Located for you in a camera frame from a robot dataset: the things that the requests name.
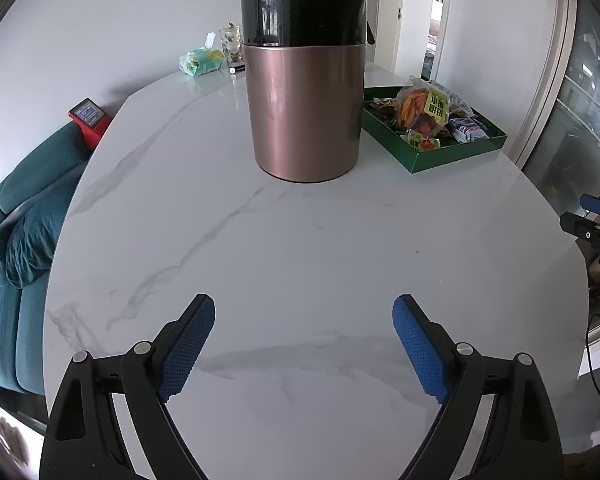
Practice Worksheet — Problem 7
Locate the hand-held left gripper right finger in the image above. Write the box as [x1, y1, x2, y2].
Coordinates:
[392, 295, 566, 480]

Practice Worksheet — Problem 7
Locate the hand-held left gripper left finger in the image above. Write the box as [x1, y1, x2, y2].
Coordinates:
[40, 294, 216, 480]

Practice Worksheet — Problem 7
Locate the navy and white snack packet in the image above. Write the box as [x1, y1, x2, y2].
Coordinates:
[447, 116, 491, 143]

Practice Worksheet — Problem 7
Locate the green tray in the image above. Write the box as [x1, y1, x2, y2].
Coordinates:
[362, 84, 509, 175]

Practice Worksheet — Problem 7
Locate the clear bag of orange snacks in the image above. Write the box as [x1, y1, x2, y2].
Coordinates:
[395, 76, 453, 153]

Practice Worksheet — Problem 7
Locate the glass door cabinet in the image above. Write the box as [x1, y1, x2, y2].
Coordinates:
[522, 0, 600, 221]

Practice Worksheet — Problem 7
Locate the teal sofa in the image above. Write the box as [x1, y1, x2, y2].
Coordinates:
[0, 122, 88, 396]

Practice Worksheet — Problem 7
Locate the red device with screen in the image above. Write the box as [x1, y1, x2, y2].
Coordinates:
[67, 98, 113, 148]

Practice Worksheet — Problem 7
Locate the copper and black kettle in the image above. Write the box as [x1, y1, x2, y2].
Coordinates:
[239, 0, 376, 183]

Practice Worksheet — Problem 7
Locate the green wet wipes pack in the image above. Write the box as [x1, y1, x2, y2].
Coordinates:
[177, 32, 227, 78]

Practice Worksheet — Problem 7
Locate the glass mug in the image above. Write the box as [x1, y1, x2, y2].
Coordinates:
[218, 25, 244, 68]

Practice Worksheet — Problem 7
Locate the black cable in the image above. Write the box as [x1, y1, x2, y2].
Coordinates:
[585, 310, 600, 416]

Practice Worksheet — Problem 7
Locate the white door frame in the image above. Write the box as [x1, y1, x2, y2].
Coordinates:
[380, 0, 453, 81]

